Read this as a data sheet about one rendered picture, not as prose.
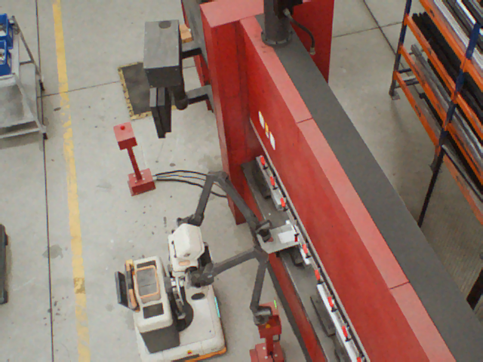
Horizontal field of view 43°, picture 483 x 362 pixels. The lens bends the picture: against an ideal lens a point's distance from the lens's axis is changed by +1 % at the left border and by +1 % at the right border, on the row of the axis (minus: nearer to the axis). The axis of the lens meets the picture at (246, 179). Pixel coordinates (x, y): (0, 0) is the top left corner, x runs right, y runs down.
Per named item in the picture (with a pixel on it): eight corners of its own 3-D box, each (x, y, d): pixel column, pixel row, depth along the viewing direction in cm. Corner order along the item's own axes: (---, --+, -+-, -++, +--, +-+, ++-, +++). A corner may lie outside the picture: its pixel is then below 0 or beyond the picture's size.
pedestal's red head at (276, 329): (253, 313, 436) (253, 302, 422) (275, 308, 438) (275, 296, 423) (259, 338, 424) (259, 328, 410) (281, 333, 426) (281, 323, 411)
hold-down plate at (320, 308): (310, 298, 418) (310, 296, 415) (317, 295, 418) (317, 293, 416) (328, 337, 400) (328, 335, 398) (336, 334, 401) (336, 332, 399)
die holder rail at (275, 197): (256, 164, 492) (255, 157, 484) (263, 162, 493) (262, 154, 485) (278, 211, 463) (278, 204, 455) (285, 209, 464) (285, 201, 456)
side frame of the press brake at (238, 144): (227, 205, 576) (198, 4, 393) (309, 179, 589) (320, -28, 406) (235, 225, 561) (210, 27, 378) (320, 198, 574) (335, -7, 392)
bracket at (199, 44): (176, 52, 467) (175, 44, 462) (207, 44, 471) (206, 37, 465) (191, 85, 444) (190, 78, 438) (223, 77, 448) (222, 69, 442)
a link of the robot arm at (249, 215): (218, 173, 407) (214, 179, 397) (225, 169, 405) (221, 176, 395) (253, 222, 418) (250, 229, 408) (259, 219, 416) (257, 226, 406)
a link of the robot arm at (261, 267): (260, 250, 386) (259, 259, 376) (269, 252, 385) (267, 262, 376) (250, 302, 406) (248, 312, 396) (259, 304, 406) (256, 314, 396)
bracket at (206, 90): (186, 97, 506) (184, 91, 501) (213, 89, 510) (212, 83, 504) (199, 130, 483) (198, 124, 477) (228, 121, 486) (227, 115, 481)
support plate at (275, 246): (256, 235, 437) (256, 234, 436) (290, 224, 441) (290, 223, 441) (265, 255, 427) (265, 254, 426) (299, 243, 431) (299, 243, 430)
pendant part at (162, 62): (164, 102, 509) (144, 20, 441) (193, 100, 509) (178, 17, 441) (164, 148, 478) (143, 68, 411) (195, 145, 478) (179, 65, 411)
